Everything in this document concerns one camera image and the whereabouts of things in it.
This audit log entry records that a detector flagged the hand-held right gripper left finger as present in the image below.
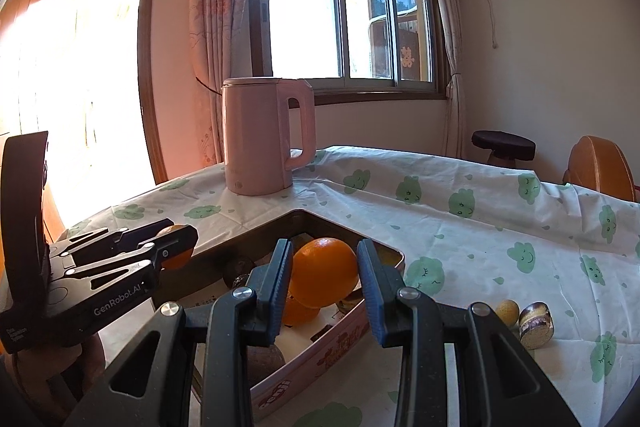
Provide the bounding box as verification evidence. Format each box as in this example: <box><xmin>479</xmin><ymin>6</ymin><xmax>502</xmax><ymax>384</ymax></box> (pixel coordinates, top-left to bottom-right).
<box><xmin>65</xmin><ymin>237</ymin><xmax>295</xmax><ymax>427</ymax></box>

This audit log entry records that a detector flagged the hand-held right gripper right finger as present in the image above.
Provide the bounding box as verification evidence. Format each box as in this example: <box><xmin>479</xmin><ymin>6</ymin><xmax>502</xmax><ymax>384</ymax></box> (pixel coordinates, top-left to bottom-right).
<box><xmin>356</xmin><ymin>237</ymin><xmax>582</xmax><ymax>427</ymax></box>

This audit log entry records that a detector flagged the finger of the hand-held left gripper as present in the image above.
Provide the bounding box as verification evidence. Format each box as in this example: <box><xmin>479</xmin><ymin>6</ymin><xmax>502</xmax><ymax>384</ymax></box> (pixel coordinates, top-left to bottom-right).
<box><xmin>49</xmin><ymin>223</ymin><xmax>199</xmax><ymax>304</ymax></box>
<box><xmin>51</xmin><ymin>217</ymin><xmax>175</xmax><ymax>259</ymax></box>

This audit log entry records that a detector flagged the orange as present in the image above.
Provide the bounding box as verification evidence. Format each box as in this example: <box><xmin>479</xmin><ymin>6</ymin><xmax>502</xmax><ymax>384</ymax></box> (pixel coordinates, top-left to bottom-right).
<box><xmin>288</xmin><ymin>236</ymin><xmax>360</xmax><ymax>310</ymax></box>
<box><xmin>158</xmin><ymin>224</ymin><xmax>194</xmax><ymax>271</ymax></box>
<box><xmin>280</xmin><ymin>294</ymin><xmax>321</xmax><ymax>327</ymax></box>

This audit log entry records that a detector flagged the dark water chestnut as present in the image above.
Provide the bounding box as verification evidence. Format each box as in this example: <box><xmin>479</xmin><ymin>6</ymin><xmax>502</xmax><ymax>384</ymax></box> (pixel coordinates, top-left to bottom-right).
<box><xmin>337</xmin><ymin>289</ymin><xmax>366</xmax><ymax>312</ymax></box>
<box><xmin>222</xmin><ymin>255</ymin><xmax>259</xmax><ymax>291</ymax></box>
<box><xmin>518</xmin><ymin>301</ymin><xmax>557</xmax><ymax>351</ymax></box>

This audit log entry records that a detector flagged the brown passion fruit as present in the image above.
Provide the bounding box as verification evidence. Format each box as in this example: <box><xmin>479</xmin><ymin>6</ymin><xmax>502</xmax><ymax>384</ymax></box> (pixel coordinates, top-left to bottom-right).
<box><xmin>247</xmin><ymin>341</ymin><xmax>287</xmax><ymax>391</ymax></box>

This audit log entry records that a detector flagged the pink metal tin box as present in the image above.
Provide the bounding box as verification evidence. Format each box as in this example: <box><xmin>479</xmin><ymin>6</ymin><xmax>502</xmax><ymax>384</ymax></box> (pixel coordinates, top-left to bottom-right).
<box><xmin>97</xmin><ymin>208</ymin><xmax>406</xmax><ymax>423</ymax></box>

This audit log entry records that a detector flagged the person's left hand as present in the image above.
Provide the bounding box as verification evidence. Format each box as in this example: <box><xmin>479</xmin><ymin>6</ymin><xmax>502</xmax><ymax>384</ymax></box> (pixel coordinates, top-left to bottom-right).
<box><xmin>12</xmin><ymin>332</ymin><xmax>109</xmax><ymax>414</ymax></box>

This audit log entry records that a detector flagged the white green-printed tablecloth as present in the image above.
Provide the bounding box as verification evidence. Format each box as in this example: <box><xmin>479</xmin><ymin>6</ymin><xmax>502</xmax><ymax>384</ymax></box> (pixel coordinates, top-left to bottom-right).
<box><xmin>65</xmin><ymin>145</ymin><xmax>640</xmax><ymax>427</ymax></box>

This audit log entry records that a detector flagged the brown longan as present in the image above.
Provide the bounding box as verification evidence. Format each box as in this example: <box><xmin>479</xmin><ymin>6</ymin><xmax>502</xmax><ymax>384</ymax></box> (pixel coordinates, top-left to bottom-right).
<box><xmin>493</xmin><ymin>299</ymin><xmax>521</xmax><ymax>327</ymax></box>

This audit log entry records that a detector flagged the pink electric kettle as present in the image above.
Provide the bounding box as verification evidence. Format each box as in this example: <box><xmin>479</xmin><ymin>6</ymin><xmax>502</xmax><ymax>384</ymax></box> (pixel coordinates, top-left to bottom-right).
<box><xmin>221</xmin><ymin>76</ymin><xmax>316</xmax><ymax>197</ymax></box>

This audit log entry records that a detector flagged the wooden glass door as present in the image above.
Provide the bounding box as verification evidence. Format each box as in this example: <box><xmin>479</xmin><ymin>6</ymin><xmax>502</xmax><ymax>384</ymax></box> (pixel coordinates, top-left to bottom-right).
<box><xmin>0</xmin><ymin>0</ymin><xmax>169</xmax><ymax>249</ymax></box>

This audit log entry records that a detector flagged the dark round stool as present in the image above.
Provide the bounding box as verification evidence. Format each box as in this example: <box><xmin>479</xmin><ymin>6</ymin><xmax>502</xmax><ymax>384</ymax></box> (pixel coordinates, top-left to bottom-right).
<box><xmin>470</xmin><ymin>130</ymin><xmax>537</xmax><ymax>168</ymax></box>

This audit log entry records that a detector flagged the light patterned curtain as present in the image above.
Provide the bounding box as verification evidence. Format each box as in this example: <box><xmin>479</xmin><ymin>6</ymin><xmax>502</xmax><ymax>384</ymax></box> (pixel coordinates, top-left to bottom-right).
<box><xmin>390</xmin><ymin>0</ymin><xmax>469</xmax><ymax>158</ymax></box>
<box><xmin>187</xmin><ymin>0</ymin><xmax>266</xmax><ymax>170</ymax></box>

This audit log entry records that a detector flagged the brown chair back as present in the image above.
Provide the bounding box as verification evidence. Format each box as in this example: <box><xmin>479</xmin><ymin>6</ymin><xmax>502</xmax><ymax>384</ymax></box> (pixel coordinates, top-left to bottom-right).
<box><xmin>562</xmin><ymin>135</ymin><xmax>639</xmax><ymax>203</ymax></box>

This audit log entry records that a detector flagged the sliding glass window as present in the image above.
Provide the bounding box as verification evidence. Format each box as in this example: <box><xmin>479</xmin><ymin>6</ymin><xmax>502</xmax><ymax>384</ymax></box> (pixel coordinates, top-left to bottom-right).
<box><xmin>249</xmin><ymin>0</ymin><xmax>449</xmax><ymax>100</ymax></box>

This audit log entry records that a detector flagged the air conditioner cord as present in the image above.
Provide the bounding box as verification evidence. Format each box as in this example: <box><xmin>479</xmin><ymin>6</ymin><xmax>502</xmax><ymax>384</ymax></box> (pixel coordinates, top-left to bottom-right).
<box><xmin>462</xmin><ymin>0</ymin><xmax>501</xmax><ymax>50</ymax></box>

